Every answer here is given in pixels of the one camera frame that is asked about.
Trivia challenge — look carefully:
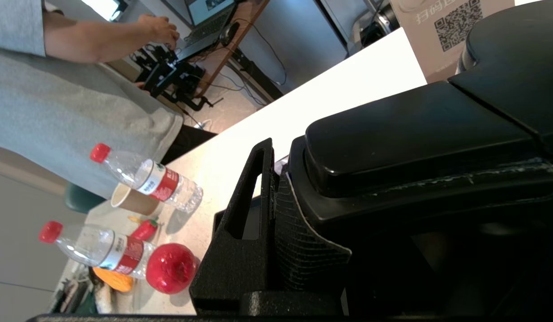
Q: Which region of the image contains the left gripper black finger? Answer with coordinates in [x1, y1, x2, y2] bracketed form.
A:
[189, 138, 352, 314]

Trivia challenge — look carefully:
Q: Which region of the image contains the black electric kettle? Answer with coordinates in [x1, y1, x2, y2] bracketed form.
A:
[288, 0, 553, 322]

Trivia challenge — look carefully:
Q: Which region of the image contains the person's bare forearm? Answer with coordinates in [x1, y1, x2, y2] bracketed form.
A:
[43, 20, 147, 63]

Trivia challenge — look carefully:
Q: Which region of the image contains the person's hand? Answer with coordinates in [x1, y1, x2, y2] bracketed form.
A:
[138, 13, 180, 50]

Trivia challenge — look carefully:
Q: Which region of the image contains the red toy apple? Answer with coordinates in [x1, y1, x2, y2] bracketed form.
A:
[145, 243, 200, 295]

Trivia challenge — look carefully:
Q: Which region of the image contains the red toy chili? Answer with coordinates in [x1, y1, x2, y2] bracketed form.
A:
[130, 218, 160, 242]

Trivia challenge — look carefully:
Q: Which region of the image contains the clear water bottle red cap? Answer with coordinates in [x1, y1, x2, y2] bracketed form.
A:
[38, 220, 157, 275]
[89, 143, 204, 213]

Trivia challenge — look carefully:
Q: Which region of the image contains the brown paper cup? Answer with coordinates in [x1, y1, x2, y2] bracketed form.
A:
[110, 182, 166, 218]

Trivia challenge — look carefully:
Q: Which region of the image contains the orange toy fruit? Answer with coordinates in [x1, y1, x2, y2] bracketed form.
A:
[92, 267, 135, 293]

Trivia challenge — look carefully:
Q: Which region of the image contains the teal chair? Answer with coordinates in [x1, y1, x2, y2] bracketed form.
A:
[64, 182, 108, 214]

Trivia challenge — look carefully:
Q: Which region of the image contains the black computer mouse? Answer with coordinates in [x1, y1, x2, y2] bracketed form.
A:
[220, 21, 241, 44]

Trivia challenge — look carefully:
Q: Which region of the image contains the person in grey t-shirt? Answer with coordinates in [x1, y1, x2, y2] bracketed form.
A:
[0, 0, 219, 199]

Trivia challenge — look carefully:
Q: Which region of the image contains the open laptop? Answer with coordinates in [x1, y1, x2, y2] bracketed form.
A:
[176, 0, 237, 61]

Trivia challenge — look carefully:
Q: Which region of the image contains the beige QR code sign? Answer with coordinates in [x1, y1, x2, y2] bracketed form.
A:
[388, 0, 515, 84]

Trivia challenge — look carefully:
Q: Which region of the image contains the bright window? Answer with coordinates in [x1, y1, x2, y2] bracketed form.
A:
[80, 0, 129, 9]

